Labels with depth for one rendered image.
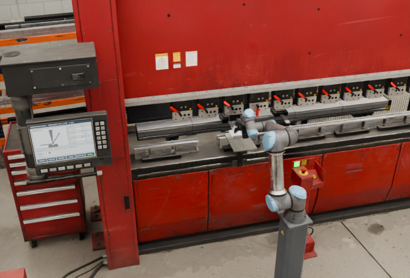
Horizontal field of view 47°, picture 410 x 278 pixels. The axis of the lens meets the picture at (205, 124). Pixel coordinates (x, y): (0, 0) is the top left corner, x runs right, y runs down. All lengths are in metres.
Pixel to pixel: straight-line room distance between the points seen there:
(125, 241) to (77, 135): 1.27
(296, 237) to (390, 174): 1.47
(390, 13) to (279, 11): 0.89
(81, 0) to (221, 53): 1.05
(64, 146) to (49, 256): 1.59
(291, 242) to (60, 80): 1.82
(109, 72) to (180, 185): 1.14
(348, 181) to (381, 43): 1.22
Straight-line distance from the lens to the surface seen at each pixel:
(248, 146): 3.58
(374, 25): 3.85
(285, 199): 3.13
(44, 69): 2.72
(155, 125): 3.89
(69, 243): 4.37
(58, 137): 2.87
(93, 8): 2.96
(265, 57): 3.53
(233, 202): 3.98
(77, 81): 2.74
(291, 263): 3.49
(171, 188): 3.74
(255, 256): 4.12
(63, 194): 4.00
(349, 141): 4.08
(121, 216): 3.70
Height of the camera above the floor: 2.89
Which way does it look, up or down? 29 degrees down
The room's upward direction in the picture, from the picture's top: straight up
